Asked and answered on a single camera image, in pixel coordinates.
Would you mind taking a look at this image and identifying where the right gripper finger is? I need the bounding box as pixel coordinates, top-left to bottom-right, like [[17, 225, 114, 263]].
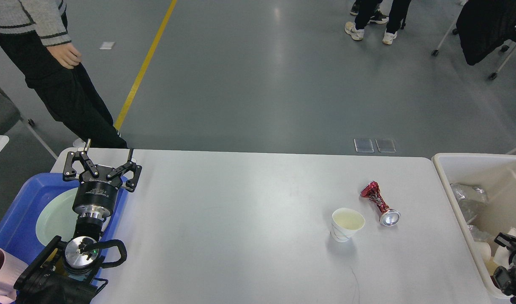
[[493, 266, 516, 296], [494, 233, 516, 254]]

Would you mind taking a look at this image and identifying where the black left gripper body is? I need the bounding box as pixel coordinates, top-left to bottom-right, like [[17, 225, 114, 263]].
[[72, 177, 122, 219]]

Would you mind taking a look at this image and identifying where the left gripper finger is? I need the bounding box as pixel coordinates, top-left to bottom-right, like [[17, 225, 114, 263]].
[[63, 139, 100, 183], [106, 148, 142, 194]]

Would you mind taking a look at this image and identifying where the white paper cup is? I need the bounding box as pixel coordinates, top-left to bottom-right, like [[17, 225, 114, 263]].
[[493, 227, 516, 269], [331, 208, 366, 243]]

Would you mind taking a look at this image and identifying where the green plate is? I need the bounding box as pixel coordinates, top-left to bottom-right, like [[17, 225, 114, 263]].
[[35, 188, 79, 246]]

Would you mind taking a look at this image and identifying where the pink ribbed mug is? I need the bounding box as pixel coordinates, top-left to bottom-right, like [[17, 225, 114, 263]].
[[0, 248, 28, 304]]

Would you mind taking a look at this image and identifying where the red snack wrapper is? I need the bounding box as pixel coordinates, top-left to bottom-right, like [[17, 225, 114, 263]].
[[360, 181, 401, 227]]

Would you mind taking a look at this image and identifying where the white foam container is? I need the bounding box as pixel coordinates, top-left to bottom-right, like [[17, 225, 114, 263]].
[[474, 241, 492, 263]]

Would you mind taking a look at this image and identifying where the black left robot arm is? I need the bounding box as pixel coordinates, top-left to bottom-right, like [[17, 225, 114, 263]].
[[14, 140, 142, 304]]

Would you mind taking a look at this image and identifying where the white plastic bin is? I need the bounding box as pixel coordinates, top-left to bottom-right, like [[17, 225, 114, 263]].
[[432, 153, 516, 304]]

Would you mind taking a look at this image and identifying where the blue plastic tray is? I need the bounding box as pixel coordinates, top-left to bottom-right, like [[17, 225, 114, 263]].
[[0, 173, 117, 266]]

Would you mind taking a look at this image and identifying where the right floor plate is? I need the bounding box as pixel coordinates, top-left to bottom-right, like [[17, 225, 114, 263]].
[[375, 138, 397, 153]]

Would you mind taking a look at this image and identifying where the floor plate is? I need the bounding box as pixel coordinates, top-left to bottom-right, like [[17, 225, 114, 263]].
[[354, 138, 375, 153], [375, 138, 397, 153]]

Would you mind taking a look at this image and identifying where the left floor plate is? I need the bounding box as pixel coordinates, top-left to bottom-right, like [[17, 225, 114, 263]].
[[354, 138, 375, 153]]

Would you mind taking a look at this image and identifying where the chair with black jacket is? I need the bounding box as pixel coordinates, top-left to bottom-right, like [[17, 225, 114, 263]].
[[431, 0, 516, 81]]

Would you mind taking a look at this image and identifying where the person with dark sneakers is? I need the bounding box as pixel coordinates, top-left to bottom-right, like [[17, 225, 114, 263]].
[[350, 0, 389, 24]]

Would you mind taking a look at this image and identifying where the person in black trousers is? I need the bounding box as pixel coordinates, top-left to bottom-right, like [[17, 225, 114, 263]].
[[345, 0, 411, 46]]

